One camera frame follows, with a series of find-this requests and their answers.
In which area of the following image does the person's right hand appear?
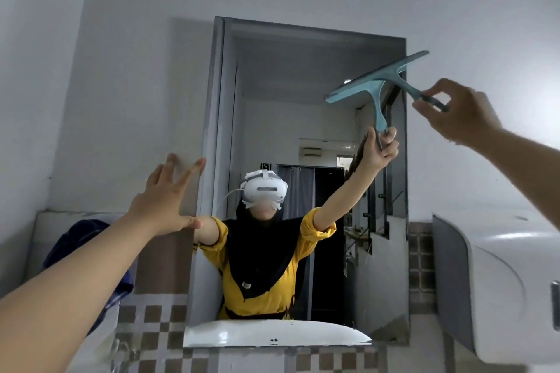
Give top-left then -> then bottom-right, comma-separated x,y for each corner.
412,78 -> 503,149

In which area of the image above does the person's left hand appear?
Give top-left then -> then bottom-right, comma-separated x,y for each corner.
127,153 -> 207,238

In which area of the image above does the blue plaid cloth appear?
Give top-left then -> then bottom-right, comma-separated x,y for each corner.
42,219 -> 137,336

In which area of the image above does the teal squeegee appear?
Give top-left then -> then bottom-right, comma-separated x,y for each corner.
324,50 -> 450,114

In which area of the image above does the frameless wall mirror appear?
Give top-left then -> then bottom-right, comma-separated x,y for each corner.
183,16 -> 412,348

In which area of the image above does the person's right forearm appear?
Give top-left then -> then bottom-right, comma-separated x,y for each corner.
470,128 -> 560,231

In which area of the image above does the person's left forearm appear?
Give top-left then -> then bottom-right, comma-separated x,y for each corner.
0,210 -> 152,373

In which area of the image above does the white paper towel dispenser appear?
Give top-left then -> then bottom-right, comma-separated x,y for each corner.
432,210 -> 560,365

